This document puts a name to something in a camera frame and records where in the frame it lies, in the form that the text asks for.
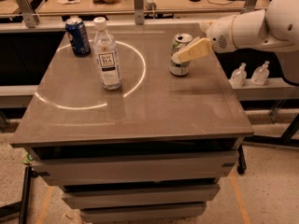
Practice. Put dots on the grey drawer cabinet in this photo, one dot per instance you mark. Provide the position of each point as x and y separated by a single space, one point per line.
157 147

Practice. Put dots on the clear tea plastic bottle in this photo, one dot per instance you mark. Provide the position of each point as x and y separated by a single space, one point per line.
106 55

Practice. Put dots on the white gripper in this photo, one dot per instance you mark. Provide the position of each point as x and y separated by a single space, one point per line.
219 36

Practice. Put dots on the white power strip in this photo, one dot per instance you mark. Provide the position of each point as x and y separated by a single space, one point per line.
149 4

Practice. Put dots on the sanitizer bottle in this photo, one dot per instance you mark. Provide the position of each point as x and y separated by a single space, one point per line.
238 77
260 74

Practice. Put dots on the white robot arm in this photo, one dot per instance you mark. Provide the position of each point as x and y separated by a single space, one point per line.
274 29

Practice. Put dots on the blue pepsi can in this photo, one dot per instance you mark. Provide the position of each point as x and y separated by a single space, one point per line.
77 35

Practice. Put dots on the right sanitizer bottle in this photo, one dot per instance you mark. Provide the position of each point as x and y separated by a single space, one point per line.
260 74

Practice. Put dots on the left sanitizer bottle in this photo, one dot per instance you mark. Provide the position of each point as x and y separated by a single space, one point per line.
238 77

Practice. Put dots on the left metal bracket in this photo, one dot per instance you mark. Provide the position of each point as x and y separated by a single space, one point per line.
30 17

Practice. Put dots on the middle metal bracket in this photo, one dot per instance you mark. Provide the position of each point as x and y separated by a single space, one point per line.
139 12

